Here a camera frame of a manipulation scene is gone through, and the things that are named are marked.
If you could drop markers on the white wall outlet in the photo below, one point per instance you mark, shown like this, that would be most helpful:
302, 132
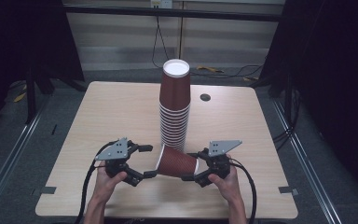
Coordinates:
161, 3

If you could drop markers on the black horizontal bar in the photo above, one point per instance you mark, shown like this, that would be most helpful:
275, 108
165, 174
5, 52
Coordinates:
121, 11

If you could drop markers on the person's left hand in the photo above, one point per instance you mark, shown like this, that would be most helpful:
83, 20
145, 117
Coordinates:
105, 186

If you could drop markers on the yellow floor tape piece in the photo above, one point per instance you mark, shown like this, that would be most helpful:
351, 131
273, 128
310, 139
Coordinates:
20, 97

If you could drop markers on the black metal stand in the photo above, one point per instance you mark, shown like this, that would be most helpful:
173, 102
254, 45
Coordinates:
31, 99

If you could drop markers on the round black table grommet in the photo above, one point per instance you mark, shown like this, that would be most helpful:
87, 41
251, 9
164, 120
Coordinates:
205, 97

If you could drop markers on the metal floor rail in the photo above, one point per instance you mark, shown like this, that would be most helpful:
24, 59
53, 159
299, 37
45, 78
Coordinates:
307, 161
9, 158

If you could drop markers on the thin vertical pole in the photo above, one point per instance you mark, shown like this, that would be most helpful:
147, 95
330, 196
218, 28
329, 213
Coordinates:
181, 31

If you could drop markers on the stack of brown paper cups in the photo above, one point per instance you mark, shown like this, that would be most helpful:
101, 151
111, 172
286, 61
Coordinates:
174, 93

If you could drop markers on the small yellow floor object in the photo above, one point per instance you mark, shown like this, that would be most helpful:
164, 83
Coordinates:
249, 79

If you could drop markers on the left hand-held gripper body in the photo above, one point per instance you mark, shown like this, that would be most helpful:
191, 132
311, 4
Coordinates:
115, 151

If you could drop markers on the person's right hand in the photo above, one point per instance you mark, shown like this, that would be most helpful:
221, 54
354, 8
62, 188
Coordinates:
230, 186

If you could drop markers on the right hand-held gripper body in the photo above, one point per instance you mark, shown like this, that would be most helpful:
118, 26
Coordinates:
220, 147

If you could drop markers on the single brown ribbed paper cup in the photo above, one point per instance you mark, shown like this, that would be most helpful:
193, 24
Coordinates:
177, 163

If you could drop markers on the dark curtain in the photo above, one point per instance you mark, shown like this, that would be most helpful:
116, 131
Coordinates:
332, 77
18, 37

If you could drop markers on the grey table edge bracket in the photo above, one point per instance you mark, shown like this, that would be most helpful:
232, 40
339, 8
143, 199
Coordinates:
48, 190
287, 190

